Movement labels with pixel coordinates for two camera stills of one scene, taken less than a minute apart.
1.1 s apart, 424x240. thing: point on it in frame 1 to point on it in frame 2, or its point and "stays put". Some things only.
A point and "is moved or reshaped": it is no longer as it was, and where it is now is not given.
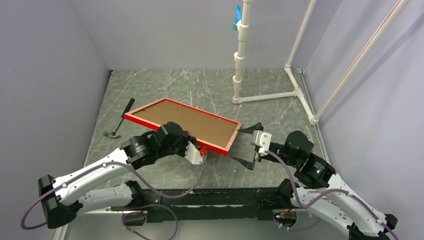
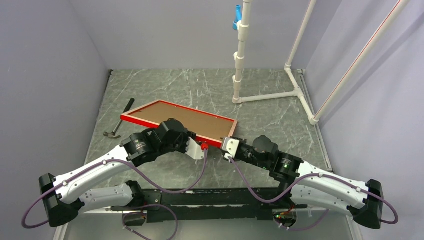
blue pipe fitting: [238, 17] stays put
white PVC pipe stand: [239, 57] stays put
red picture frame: [130, 116] is moved or reshaped
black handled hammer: [113, 135] stays put
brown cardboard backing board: [205, 128] is moved or reshaped
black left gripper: [186, 138] stays put
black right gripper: [249, 165] to [244, 140]
